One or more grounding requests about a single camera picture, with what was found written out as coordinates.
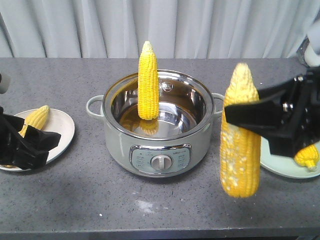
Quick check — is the pale yellow corn cob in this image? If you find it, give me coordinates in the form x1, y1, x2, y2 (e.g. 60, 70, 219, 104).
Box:
19, 105, 50, 137

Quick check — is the green round plate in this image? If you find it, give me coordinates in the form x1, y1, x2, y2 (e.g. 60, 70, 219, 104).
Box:
260, 138, 320, 179

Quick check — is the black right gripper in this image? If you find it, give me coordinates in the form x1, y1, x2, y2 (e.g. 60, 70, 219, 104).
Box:
224, 67, 320, 157

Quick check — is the white pleated curtain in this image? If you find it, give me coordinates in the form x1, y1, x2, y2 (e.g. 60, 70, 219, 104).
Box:
0, 0, 320, 59

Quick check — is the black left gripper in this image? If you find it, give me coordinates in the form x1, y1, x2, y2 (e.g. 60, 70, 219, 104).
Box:
0, 106, 61, 170

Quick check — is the bright yellow corn cob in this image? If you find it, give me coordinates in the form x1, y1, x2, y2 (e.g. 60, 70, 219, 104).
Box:
138, 40, 160, 121
293, 144, 320, 171

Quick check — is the beige round plate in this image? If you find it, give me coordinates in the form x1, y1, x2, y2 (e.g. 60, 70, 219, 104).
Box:
0, 108, 76, 173

